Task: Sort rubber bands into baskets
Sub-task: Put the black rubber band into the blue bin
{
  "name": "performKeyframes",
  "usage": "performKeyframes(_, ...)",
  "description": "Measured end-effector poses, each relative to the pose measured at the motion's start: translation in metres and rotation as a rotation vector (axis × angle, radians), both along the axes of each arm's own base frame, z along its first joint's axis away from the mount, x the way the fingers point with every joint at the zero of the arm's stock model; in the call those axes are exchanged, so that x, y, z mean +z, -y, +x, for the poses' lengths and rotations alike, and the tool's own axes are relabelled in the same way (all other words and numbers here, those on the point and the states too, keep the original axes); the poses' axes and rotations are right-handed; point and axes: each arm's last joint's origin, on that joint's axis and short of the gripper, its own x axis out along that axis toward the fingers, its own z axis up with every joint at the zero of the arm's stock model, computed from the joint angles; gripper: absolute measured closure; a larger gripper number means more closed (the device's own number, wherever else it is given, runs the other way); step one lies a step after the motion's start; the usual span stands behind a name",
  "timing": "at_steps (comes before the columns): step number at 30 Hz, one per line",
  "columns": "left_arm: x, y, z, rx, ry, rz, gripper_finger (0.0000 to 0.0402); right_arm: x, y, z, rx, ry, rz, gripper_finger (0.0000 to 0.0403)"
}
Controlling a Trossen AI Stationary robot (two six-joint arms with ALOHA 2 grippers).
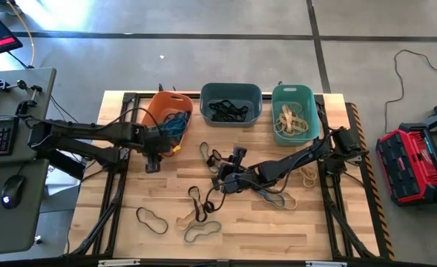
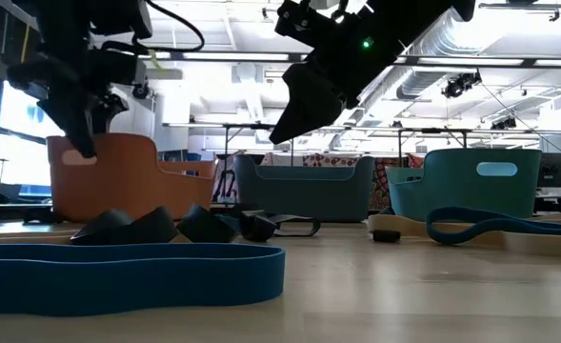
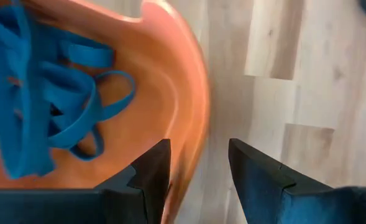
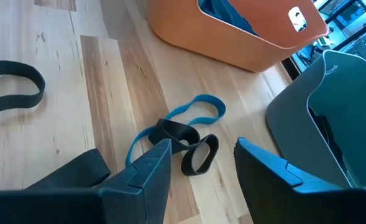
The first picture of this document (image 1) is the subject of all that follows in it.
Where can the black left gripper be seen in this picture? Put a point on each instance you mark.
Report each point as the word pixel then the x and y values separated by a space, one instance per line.
pixel 158 144

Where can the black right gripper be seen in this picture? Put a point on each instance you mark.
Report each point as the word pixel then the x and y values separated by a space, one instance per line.
pixel 240 181

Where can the short wide black rubber band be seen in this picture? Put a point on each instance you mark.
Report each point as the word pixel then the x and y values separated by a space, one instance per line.
pixel 216 183
pixel 241 118

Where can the large wide blue rubber band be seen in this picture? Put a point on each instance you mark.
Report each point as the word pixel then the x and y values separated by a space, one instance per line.
pixel 202 150

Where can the long blue rubber band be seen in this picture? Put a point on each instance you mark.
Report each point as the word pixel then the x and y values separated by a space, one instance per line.
pixel 173 130

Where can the small bright blue rubber band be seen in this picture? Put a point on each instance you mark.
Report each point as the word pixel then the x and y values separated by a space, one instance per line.
pixel 179 131

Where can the small black rubber band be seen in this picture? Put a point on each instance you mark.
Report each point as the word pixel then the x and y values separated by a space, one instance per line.
pixel 212 160
pixel 209 207
pixel 212 118

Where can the long black rubber band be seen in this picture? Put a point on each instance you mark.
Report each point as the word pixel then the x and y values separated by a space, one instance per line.
pixel 218 111
pixel 199 213

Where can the tan rubber band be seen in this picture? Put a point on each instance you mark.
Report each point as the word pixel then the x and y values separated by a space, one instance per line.
pixel 279 124
pixel 309 183
pixel 295 204
pixel 290 122
pixel 296 130
pixel 286 111
pixel 179 223

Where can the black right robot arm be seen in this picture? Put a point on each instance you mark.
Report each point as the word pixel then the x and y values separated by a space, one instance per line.
pixel 299 159

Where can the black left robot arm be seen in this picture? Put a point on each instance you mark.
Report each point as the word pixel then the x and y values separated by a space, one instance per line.
pixel 84 135

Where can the yellow tape tag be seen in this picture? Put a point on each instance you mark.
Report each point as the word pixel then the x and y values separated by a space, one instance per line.
pixel 176 149

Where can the orange plastic basket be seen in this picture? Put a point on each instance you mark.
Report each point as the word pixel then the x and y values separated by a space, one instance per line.
pixel 158 105

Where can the slate grey plastic basket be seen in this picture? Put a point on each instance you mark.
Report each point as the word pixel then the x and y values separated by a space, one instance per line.
pixel 207 92

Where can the teal green plastic basket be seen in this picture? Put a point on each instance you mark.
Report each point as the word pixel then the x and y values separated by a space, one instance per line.
pixel 312 111

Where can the white paper sheet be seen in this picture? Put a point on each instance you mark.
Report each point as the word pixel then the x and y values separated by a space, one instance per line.
pixel 60 181

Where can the black computer mouse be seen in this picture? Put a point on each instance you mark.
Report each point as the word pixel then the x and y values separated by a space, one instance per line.
pixel 12 192

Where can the grey side desk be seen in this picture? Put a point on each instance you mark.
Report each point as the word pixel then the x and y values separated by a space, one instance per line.
pixel 18 230

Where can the yellow black hazard tape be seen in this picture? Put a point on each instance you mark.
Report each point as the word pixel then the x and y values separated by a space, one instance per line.
pixel 379 207

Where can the red and black tool case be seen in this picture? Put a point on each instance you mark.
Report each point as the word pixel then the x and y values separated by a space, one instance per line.
pixel 411 167

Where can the person's shoe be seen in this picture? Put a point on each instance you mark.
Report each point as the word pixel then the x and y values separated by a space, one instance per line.
pixel 6 6

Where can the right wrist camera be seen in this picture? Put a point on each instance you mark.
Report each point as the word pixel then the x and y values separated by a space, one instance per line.
pixel 228 170

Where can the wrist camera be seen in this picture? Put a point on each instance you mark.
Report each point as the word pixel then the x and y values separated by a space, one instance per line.
pixel 228 170
pixel 158 134

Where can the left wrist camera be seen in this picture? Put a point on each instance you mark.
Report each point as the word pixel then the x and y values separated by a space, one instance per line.
pixel 158 134

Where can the silver metal bracket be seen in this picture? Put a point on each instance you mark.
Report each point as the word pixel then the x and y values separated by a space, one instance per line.
pixel 118 263
pixel 325 264

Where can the black desk clamp mount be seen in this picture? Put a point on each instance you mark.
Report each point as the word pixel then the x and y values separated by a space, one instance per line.
pixel 25 107

